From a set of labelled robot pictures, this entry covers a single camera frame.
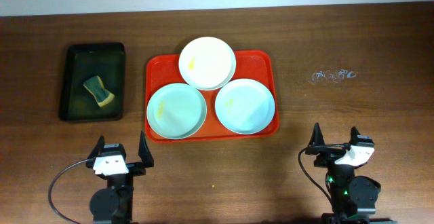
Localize pale green round plate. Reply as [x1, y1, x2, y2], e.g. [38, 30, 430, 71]
[146, 83, 208, 140]

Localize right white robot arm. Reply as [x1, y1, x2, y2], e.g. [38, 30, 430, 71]
[300, 123, 394, 224]

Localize green and yellow sponge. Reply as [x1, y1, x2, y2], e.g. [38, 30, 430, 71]
[83, 76, 115, 107]

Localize red plastic serving tray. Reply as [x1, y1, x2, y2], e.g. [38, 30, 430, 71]
[144, 50, 280, 142]

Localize white round plate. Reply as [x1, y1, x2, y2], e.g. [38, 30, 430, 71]
[178, 37, 237, 90]

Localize light blue round plate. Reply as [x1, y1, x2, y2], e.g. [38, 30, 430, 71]
[214, 79, 276, 134]

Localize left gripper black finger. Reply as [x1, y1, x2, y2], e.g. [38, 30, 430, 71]
[87, 136, 105, 160]
[138, 131, 154, 165]

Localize black rectangular plastic bin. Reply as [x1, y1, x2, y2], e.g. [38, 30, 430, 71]
[58, 42, 126, 122]

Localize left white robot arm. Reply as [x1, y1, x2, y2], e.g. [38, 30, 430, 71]
[85, 132, 154, 224]

